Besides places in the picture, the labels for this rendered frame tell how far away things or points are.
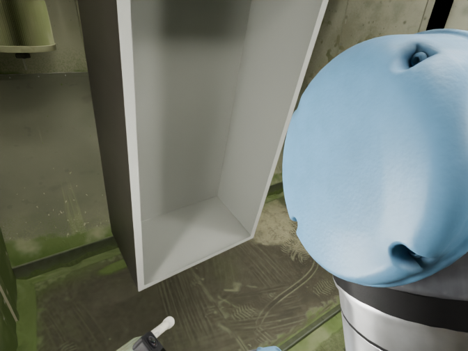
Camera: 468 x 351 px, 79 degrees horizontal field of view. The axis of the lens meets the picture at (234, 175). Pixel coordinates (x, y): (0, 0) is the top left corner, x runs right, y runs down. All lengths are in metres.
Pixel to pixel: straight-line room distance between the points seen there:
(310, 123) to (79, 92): 2.08
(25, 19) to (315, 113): 1.76
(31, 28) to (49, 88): 0.46
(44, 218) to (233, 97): 1.35
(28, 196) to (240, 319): 1.41
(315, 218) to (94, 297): 1.78
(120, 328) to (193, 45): 1.38
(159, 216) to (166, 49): 0.82
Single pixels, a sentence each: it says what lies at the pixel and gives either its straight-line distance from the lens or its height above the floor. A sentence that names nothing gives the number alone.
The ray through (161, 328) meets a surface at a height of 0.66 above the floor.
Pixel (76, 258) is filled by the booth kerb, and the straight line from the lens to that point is 2.09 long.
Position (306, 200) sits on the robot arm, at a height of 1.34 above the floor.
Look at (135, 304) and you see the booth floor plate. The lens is 1.79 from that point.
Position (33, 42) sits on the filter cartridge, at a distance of 1.86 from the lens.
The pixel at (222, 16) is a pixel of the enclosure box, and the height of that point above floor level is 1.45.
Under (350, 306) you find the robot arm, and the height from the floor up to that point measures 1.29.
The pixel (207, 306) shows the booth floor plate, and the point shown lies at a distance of 1.73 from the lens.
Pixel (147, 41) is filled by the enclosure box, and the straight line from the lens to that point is 1.07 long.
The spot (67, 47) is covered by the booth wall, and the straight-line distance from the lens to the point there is 2.22.
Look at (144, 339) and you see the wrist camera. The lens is 0.62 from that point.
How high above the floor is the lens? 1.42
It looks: 28 degrees down
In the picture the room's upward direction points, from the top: 3 degrees clockwise
